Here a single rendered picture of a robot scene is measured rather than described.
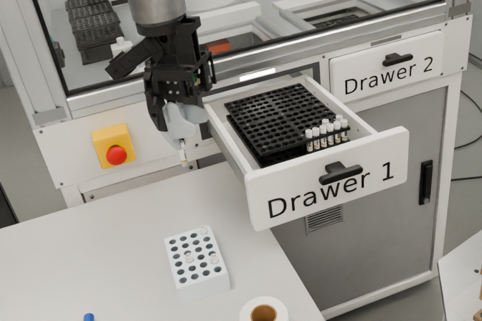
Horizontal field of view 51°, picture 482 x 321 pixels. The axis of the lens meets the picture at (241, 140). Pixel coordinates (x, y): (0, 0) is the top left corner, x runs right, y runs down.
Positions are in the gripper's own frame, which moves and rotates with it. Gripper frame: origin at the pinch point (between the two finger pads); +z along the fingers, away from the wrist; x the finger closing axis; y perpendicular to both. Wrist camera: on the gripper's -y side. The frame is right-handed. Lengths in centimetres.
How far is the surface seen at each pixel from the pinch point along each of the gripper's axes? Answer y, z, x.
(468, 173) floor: 52, 98, 137
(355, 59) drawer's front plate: 20, 6, 47
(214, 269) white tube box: 7.2, 18.6, -8.7
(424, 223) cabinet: 37, 67, 65
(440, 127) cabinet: 39, 34, 66
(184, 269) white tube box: 2.5, 18.3, -9.9
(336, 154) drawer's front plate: 23.8, 5.7, 8.3
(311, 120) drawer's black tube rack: 15.9, 8.7, 23.2
